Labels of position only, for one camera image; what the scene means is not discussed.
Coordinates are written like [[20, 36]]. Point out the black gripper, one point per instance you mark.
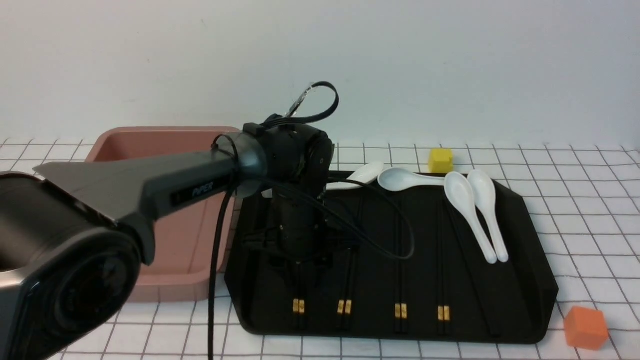
[[286, 232]]

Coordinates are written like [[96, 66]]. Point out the black chopstick pair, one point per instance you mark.
[[441, 324], [404, 309], [301, 297], [446, 295], [398, 272], [349, 289], [296, 302], [341, 301]]

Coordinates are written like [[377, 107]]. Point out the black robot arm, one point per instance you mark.
[[74, 239]]

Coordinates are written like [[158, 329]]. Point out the black plastic tray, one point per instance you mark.
[[504, 303]]

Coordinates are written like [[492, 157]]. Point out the white ceramic spoon far left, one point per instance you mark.
[[365, 174]]

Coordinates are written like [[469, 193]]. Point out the white ceramic spoon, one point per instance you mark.
[[396, 179], [365, 174], [460, 194], [485, 197]]

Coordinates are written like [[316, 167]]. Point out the pink rectangular plastic bin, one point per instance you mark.
[[184, 241]]

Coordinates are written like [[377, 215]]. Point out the white ceramic spoon centre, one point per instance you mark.
[[396, 179]]

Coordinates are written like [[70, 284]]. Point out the yellow cube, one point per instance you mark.
[[441, 161]]

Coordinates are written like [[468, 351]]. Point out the white ceramic spoon inner right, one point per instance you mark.
[[460, 194]]

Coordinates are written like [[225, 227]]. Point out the white ceramic spoon outer right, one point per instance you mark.
[[485, 197]]

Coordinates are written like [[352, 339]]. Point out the orange cube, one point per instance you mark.
[[585, 328]]

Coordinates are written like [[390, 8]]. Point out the white checkered tablecloth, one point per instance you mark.
[[583, 201]]

